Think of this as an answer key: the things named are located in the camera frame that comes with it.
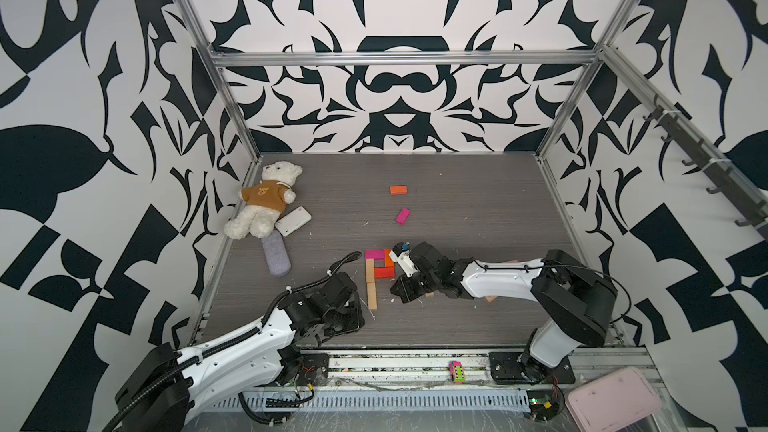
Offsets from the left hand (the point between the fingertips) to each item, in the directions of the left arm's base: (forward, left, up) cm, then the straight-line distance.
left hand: (365, 317), depth 80 cm
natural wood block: (+13, -1, -1) cm, 14 cm away
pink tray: (-21, -55, -1) cm, 59 cm away
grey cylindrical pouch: (+19, +27, 0) cm, 33 cm away
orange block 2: (+12, -7, +7) cm, 15 cm away
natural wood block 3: (+4, -35, -1) cm, 35 cm away
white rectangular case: (+32, +24, 0) cm, 40 cm away
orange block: (+43, -12, -1) cm, 44 cm away
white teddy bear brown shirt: (+35, +32, +6) cm, 48 cm away
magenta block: (+32, -12, -1) cm, 35 cm away
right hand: (+8, -7, 0) cm, 10 cm away
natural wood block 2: (+6, -2, -1) cm, 6 cm away
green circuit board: (-20, -42, -3) cm, 46 cm away
